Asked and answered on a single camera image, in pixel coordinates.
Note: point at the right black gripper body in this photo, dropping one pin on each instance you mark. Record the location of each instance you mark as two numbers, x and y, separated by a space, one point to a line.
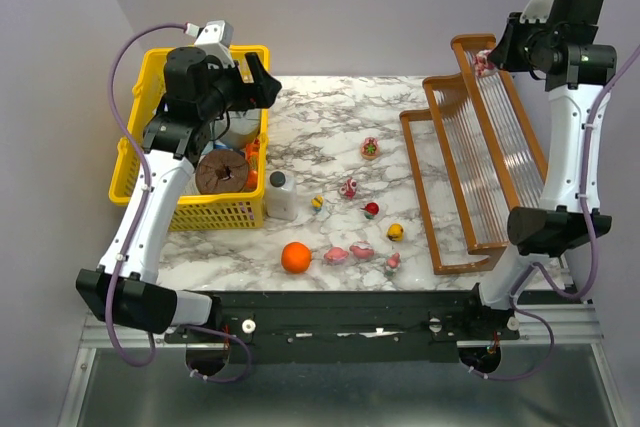
513 40

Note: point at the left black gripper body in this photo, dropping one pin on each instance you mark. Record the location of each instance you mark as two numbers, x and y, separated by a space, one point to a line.
245 85

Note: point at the red white bear toy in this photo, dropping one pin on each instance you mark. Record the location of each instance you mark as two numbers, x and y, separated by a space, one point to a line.
482 65

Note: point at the yellow plastic basket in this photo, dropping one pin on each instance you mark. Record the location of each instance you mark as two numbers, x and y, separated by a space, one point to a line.
161 119

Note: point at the white bottle black cap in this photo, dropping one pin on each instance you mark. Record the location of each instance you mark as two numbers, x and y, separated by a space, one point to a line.
281 196

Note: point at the pink strawberry bear toy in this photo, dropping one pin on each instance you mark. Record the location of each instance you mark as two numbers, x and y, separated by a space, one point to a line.
349 188

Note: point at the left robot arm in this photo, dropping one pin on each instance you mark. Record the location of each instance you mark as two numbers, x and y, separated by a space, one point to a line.
198 89

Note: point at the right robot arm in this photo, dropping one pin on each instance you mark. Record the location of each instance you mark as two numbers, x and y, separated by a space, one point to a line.
578 79

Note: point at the brown tiered wooden shelf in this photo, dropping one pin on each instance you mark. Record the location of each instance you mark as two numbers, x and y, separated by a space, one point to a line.
491 154

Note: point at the grey tape roll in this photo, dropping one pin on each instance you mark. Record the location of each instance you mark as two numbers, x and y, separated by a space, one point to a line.
244 128

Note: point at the orange bottle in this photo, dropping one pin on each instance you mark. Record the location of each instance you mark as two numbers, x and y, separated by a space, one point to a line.
252 157

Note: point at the brown tape roll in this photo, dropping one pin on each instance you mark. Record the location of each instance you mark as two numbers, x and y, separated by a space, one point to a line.
221 171

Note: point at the small minion toy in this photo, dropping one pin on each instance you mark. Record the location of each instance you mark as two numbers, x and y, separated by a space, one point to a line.
317 203

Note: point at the red hat figure toy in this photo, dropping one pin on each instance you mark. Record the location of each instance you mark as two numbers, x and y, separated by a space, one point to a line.
371 210

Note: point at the orange fruit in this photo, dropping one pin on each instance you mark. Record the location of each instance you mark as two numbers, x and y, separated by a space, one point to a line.
296 258

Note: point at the pink round toy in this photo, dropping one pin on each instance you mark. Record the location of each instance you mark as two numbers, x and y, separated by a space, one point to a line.
336 256

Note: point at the pink white toy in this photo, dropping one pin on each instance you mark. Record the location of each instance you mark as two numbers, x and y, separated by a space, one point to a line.
362 250

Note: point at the yellow duck toy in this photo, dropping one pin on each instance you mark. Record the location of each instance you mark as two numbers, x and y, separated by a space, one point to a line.
395 232

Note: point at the pink bunny figure toy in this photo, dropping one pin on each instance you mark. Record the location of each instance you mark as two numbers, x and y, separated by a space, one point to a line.
392 265

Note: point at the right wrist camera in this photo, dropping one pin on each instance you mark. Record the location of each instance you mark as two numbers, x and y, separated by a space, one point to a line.
548 13

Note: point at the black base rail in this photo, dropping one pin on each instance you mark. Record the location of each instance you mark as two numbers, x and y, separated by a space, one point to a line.
350 327

